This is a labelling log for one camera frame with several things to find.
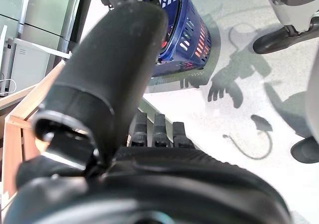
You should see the white cable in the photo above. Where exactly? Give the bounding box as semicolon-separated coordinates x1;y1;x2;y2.
0;78;17;96

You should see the white cabinet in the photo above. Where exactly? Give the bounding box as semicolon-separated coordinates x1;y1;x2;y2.
0;24;73;97

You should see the white robot leg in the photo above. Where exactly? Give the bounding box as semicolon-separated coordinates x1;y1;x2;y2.
305;57;319;145
238;0;319;33

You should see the black robot foot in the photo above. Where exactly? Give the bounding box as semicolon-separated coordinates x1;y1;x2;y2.
252;24;319;55
290;135;319;164

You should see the black basket handle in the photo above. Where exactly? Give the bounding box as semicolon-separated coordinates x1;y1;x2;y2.
168;0;184;45

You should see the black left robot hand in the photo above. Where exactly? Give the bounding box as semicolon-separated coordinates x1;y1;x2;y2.
0;0;293;224

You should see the dark metal post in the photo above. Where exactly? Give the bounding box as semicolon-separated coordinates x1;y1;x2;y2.
66;0;96;54

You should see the light wooden shelf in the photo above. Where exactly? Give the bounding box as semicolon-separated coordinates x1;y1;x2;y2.
0;59;68;211

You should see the blue plastic shopping basket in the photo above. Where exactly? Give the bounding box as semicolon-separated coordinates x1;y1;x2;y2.
143;0;212;78

